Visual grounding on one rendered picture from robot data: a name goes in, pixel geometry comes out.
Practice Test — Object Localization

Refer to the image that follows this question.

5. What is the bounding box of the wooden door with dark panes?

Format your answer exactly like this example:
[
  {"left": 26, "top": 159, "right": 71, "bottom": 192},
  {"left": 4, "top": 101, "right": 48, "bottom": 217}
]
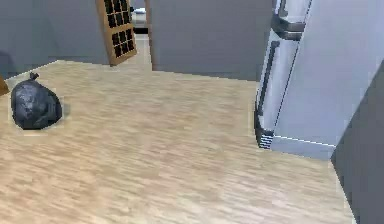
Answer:
[{"left": 94, "top": 0, "right": 138, "bottom": 67}]

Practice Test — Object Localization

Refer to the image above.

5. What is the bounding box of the silver fridge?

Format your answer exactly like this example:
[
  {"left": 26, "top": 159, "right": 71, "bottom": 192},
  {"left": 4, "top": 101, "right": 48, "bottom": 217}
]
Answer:
[{"left": 253, "top": 0, "right": 384, "bottom": 161}]

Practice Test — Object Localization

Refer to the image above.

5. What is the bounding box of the black rubbish bag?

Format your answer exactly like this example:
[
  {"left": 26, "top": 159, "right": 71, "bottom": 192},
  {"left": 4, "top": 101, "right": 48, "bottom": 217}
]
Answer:
[{"left": 10, "top": 71, "right": 64, "bottom": 131}]

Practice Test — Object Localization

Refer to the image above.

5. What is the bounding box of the brown wooden furniture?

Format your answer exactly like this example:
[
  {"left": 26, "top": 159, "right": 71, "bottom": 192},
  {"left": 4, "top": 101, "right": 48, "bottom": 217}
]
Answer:
[{"left": 0, "top": 75, "right": 10, "bottom": 97}]

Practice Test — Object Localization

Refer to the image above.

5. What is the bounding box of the black fridge handle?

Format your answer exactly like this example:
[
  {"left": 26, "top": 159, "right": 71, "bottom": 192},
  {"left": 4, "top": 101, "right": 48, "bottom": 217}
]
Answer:
[{"left": 256, "top": 40, "right": 281, "bottom": 117}]

